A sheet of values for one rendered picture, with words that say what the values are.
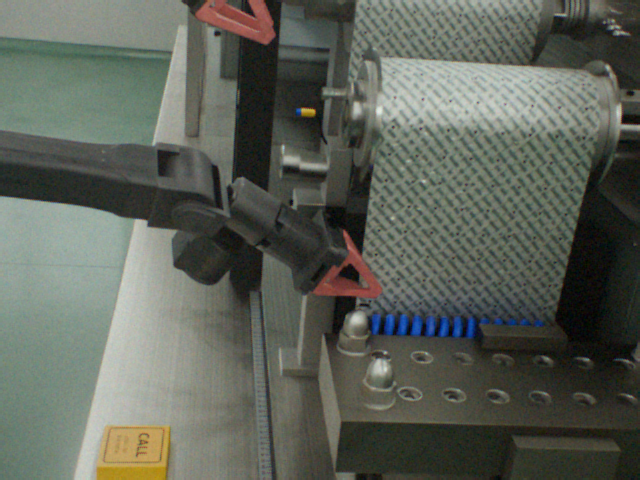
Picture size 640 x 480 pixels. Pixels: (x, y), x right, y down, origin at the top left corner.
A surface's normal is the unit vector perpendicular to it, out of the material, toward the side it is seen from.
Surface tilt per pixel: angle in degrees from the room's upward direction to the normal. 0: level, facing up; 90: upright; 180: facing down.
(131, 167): 24
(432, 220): 90
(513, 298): 90
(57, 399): 0
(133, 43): 90
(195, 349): 0
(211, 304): 0
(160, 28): 90
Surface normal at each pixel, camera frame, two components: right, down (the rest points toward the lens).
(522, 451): 0.10, 0.41
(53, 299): 0.10, -0.91
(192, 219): 0.17, 0.74
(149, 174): 0.33, -0.67
